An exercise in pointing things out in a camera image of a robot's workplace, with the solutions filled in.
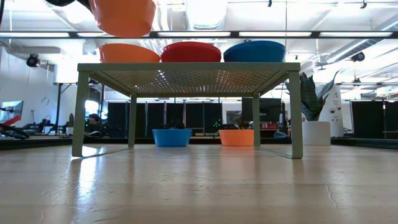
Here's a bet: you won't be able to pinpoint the grey computer monitor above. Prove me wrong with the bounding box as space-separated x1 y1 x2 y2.
0 100 24 123

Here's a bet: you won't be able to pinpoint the black stand post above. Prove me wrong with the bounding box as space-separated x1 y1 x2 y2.
53 82 73 135

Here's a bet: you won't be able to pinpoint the black aluminium table frame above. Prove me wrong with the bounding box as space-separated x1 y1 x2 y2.
0 136 398 151

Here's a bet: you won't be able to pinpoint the white plant pot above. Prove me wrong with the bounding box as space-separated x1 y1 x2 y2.
302 121 331 146

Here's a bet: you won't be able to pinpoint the red black background equipment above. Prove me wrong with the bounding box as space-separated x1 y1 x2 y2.
0 114 31 140

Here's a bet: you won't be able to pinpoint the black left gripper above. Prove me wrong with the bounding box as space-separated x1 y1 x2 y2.
45 0 95 12

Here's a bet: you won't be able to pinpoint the green snake plant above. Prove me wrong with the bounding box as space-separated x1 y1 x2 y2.
285 70 340 123

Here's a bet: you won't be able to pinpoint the green perforated metal rack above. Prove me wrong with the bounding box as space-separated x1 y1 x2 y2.
71 62 304 160

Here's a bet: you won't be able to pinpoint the black computer monitor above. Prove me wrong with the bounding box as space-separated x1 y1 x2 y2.
241 97 283 123

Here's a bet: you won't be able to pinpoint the white standing banner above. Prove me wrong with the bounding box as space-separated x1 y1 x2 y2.
317 85 345 138

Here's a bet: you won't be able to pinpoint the person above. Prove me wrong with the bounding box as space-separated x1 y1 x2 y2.
86 113 106 138

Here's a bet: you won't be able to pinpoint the red plastic mini bowl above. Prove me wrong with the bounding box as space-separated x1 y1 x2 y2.
160 41 223 63

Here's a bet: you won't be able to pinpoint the black partition panels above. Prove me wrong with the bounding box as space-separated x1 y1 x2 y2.
350 100 398 140
107 101 223 138

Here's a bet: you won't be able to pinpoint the orange plastic mini bowl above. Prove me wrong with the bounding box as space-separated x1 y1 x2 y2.
98 43 161 64
89 0 157 39
218 129 254 147

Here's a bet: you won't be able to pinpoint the blue plastic mini bowl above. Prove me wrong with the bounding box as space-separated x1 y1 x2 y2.
223 43 286 63
152 129 193 147

